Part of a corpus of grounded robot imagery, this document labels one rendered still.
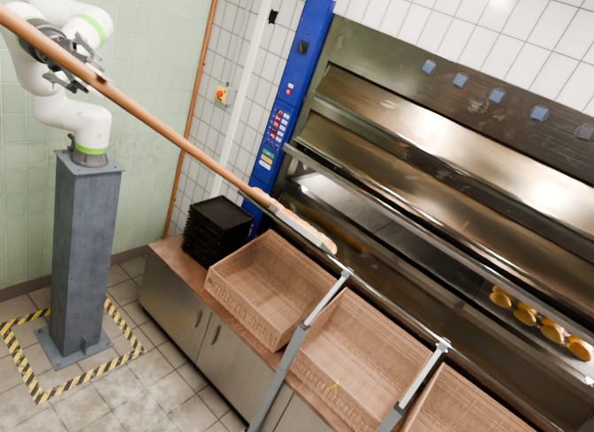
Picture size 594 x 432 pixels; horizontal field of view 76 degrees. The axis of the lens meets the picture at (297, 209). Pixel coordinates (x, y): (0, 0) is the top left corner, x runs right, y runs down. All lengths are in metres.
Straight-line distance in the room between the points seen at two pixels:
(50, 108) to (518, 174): 1.90
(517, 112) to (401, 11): 0.67
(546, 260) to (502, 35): 0.92
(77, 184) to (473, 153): 1.70
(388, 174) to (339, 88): 0.50
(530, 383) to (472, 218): 0.78
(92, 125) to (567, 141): 1.87
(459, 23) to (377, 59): 0.37
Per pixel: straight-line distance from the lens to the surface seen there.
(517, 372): 2.12
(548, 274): 1.88
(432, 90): 1.86
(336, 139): 2.07
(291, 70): 2.19
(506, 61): 1.81
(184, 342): 2.52
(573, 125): 1.78
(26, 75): 1.26
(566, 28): 1.80
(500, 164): 1.81
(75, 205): 1.92
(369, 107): 1.96
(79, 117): 1.81
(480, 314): 2.01
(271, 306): 2.26
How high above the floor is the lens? 2.10
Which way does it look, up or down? 27 degrees down
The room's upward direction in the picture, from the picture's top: 22 degrees clockwise
